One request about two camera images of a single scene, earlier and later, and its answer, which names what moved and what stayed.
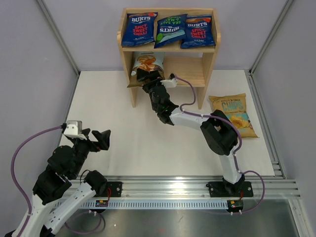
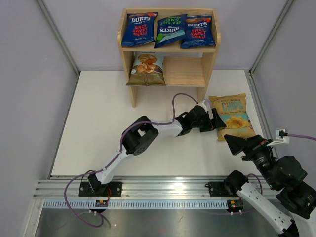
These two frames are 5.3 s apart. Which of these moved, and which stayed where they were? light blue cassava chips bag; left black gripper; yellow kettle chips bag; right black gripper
Moved: left black gripper; right black gripper
Stayed: light blue cassava chips bag; yellow kettle chips bag
